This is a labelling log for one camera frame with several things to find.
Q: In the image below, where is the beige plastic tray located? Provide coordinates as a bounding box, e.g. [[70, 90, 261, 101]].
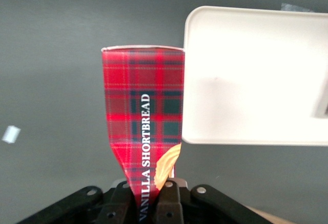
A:
[[180, 5, 328, 147]]

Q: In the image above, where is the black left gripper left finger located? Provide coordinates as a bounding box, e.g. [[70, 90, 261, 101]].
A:
[[96, 180, 141, 224]]

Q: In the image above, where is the small white tape piece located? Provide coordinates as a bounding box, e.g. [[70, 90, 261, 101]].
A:
[[1, 126, 21, 144]]

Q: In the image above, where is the red tartan cookie box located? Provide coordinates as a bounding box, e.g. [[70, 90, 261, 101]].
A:
[[100, 45, 186, 224]]

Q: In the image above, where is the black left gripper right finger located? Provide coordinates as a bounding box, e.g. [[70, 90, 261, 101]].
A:
[[153, 179, 186, 224]]

